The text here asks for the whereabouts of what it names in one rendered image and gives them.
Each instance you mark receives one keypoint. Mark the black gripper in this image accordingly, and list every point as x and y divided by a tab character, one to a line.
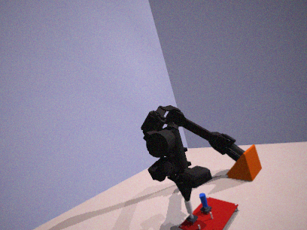
186	178

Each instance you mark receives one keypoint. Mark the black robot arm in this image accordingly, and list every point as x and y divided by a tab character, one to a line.
159	140

